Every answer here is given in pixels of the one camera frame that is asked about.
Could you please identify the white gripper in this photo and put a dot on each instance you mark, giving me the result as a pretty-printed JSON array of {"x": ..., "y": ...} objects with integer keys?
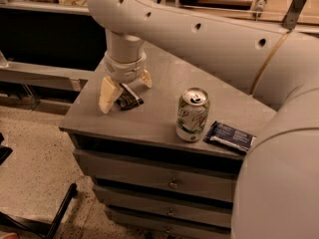
[{"x": 126, "y": 71}]

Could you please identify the black rxbar chocolate wrapper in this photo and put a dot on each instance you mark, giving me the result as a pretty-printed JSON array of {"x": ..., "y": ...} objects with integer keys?
[{"x": 128, "y": 99}]

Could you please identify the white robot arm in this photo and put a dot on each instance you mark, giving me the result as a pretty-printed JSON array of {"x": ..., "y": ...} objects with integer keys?
[{"x": 277, "y": 190}]

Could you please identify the white green soda can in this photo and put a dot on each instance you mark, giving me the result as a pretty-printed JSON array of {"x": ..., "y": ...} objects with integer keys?
[{"x": 192, "y": 113}]

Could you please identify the top grey drawer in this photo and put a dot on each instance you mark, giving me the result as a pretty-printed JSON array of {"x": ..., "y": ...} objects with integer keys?
[{"x": 158, "y": 175}]

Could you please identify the grey drawer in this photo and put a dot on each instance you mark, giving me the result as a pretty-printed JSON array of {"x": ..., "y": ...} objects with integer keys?
[
  {"x": 174, "y": 207},
  {"x": 158, "y": 175},
  {"x": 170, "y": 226}
]

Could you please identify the blue snack bar wrapper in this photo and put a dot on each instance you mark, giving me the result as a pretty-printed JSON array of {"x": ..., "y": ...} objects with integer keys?
[{"x": 229, "y": 136}]

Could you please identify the grey drawer cabinet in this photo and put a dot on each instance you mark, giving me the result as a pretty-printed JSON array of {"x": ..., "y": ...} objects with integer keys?
[{"x": 148, "y": 131}]

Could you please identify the bottom grey drawer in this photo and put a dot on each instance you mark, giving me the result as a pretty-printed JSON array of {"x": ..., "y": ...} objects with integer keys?
[{"x": 170, "y": 226}]

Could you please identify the middle grey drawer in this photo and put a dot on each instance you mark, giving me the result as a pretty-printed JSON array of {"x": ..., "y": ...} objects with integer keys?
[{"x": 174, "y": 207}]

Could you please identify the black chair leg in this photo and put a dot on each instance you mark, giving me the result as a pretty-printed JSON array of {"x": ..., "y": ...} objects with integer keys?
[{"x": 41, "y": 229}]

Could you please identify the grey metal shelf frame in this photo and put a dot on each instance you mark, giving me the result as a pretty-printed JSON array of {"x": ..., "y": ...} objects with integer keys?
[{"x": 232, "y": 4}]

